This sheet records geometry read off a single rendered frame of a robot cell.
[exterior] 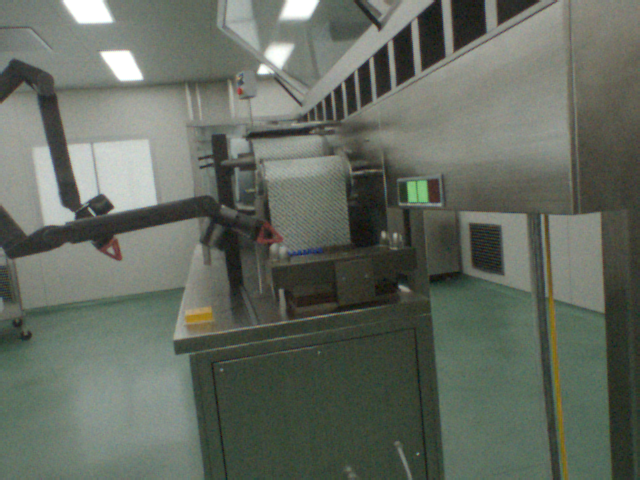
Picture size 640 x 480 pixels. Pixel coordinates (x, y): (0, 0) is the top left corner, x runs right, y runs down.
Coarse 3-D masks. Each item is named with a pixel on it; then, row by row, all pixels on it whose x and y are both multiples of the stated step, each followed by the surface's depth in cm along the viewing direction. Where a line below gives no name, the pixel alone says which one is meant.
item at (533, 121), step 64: (576, 0) 68; (448, 64) 99; (512, 64) 79; (576, 64) 68; (384, 128) 137; (448, 128) 102; (512, 128) 81; (576, 128) 69; (384, 192) 143; (448, 192) 105; (512, 192) 83; (576, 192) 70
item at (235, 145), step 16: (208, 128) 238; (224, 128) 240; (240, 128) 241; (208, 144) 238; (240, 144) 242; (208, 160) 239; (208, 176) 240; (240, 176) 243; (208, 192) 240; (240, 192) 244; (240, 240) 246; (224, 256) 244; (240, 256) 246; (256, 256) 248
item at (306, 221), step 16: (320, 192) 147; (336, 192) 148; (272, 208) 144; (288, 208) 145; (304, 208) 146; (320, 208) 148; (336, 208) 149; (272, 224) 145; (288, 224) 146; (304, 224) 147; (320, 224) 148; (336, 224) 149; (288, 240) 146; (304, 240) 147; (320, 240) 148; (336, 240) 149
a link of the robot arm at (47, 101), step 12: (48, 84) 155; (36, 96) 157; (48, 96) 156; (48, 108) 158; (48, 120) 158; (60, 120) 160; (48, 132) 158; (60, 132) 160; (48, 144) 160; (60, 144) 160; (60, 156) 160; (60, 168) 161; (72, 168) 164; (60, 180) 160; (72, 180) 162; (60, 192) 160; (72, 192) 162
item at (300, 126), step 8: (328, 120) 177; (336, 120) 177; (248, 128) 170; (256, 128) 171; (264, 128) 172; (272, 128) 173; (280, 128) 176; (288, 128) 173; (296, 128) 176; (304, 128) 176; (312, 128) 179
